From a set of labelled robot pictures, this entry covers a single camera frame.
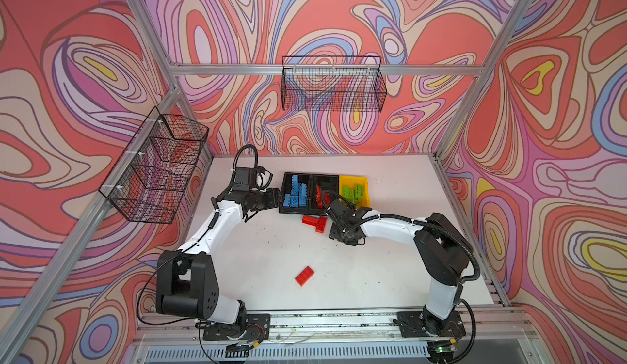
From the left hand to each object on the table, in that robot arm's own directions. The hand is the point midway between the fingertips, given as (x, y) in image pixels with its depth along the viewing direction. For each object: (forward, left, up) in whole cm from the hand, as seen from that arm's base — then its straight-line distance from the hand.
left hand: (282, 198), depth 87 cm
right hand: (-10, -22, -15) cm, 28 cm away
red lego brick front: (-23, -9, -14) cm, 28 cm away
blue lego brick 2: (+8, -7, -9) cm, 14 cm away
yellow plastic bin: (+15, -27, -8) cm, 32 cm away
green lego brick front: (+11, -31, -10) cm, 34 cm away
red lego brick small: (-4, -14, -13) cm, 20 cm away
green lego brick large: (+9, -26, -9) cm, 29 cm away
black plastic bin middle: (+18, -18, -13) cm, 28 cm away
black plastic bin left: (+20, -6, -13) cm, 25 cm away
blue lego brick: (+8, 0, -12) cm, 14 cm away
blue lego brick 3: (+13, -3, -8) cm, 16 cm away
